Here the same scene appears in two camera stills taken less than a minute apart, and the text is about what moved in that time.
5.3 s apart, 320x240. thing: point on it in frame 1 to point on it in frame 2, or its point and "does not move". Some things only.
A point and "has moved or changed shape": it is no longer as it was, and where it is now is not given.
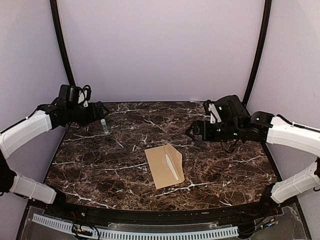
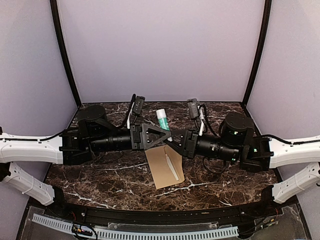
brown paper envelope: x=165 y=163 does not move
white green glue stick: x=103 y=122 has moved or changed shape
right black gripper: x=206 y=136 to x=189 y=139
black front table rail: x=233 y=214 does not move
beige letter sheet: x=173 y=169 has moved or changed shape
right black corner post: x=260 y=52 does not move
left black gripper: x=94 y=116 to x=144 y=143
